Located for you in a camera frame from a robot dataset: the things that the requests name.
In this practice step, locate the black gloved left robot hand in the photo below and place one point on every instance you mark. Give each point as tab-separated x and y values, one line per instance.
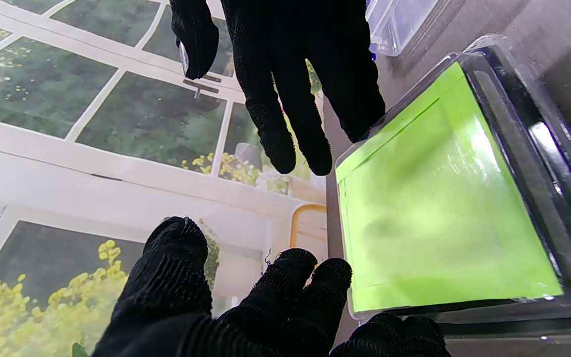
246	317

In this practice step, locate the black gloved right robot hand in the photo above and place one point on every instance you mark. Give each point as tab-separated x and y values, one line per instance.
295	59

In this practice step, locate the clear container with blue clips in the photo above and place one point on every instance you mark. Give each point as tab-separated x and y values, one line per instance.
397	22

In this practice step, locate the clear lid with green sheet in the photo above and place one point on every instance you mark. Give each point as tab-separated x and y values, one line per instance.
439	198

